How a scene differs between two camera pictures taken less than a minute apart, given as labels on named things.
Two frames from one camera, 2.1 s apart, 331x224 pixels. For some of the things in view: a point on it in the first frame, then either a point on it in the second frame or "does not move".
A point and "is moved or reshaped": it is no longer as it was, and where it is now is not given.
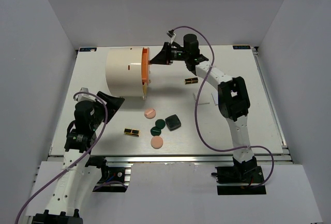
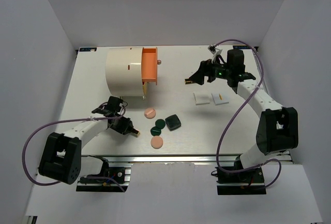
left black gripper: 114,103 -> 122,130
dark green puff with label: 155,131 does not move
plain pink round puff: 156,142 does not move
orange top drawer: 145,68 is moved or reshaped
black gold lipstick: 132,132 does not move
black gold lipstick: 191,80 does not move
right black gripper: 165,56 -> 206,69
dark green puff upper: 160,123 does not move
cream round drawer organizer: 123,71 does not move
